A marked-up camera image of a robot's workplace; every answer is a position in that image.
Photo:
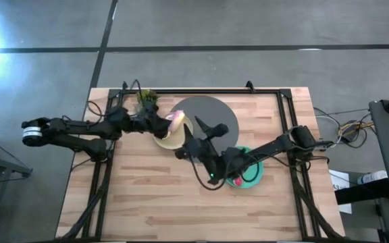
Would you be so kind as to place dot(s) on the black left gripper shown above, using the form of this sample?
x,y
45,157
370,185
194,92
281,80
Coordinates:
x,y
157,123

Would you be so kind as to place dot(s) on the white bottle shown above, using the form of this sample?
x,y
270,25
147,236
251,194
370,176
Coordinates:
x,y
371,176

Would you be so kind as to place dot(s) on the white paper sheet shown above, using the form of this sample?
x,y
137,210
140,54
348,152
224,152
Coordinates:
x,y
339,184

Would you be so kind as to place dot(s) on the pink frosted sprinkled donut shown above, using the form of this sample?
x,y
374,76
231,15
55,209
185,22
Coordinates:
x,y
178,117

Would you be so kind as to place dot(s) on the green leafy vegetable toy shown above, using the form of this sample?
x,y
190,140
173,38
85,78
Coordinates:
x,y
149,96

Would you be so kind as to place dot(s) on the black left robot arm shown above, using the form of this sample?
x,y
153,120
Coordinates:
x,y
79,130

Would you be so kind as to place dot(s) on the teal plate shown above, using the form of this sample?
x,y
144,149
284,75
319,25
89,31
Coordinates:
x,y
255,175

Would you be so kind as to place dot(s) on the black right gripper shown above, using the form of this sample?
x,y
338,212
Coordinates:
x,y
211,158

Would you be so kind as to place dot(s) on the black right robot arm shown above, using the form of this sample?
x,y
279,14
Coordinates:
x,y
268,148

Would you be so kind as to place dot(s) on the grey round woven placemat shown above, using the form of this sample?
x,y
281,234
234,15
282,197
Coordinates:
x,y
214,111

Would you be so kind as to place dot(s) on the cream plate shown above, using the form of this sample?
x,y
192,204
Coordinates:
x,y
177,141

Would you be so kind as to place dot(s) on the black aluminium rig frame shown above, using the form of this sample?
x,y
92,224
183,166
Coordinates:
x,y
231,91

